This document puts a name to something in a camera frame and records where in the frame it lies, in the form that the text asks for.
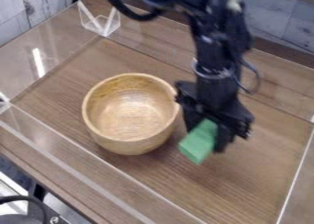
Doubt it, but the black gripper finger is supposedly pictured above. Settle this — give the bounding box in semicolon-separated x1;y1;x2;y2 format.
183;105;205;131
215;123;237;152

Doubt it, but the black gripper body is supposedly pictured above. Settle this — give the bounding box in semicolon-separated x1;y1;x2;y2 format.
175;70;254;139

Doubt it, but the clear acrylic barrier wall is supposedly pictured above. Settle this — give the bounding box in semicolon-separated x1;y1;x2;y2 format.
0;8;314;224

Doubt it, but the clear acrylic corner bracket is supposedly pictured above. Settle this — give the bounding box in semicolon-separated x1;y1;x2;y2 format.
78;1;120;38

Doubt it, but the green rectangular block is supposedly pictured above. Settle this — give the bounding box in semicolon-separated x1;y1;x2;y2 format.
178;119;217;164

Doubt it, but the wooden bowl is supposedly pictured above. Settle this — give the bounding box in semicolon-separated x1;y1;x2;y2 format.
82;73;181;155

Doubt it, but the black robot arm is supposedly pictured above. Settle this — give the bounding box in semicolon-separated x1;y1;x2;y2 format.
143;0;254;152

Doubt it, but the black stand with cable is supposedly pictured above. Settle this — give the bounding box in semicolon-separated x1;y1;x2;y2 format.
0;180;71;224

